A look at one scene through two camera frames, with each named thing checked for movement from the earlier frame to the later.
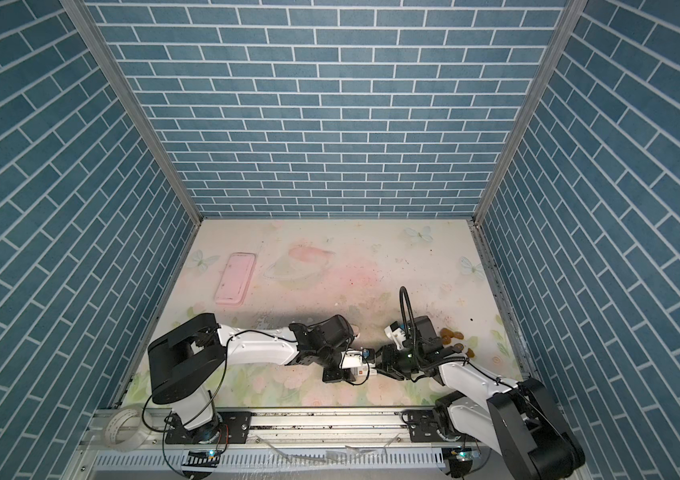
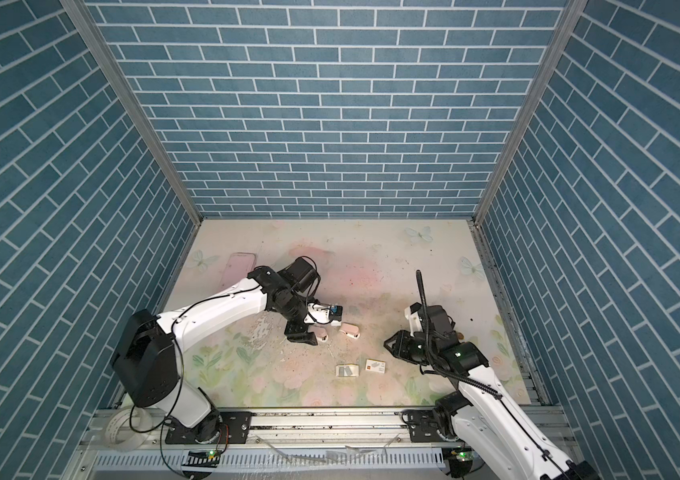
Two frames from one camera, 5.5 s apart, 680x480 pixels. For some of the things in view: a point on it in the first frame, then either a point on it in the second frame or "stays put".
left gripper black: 335,377 -> 300,332
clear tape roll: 113,422 stays put
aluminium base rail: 303,429 stays put
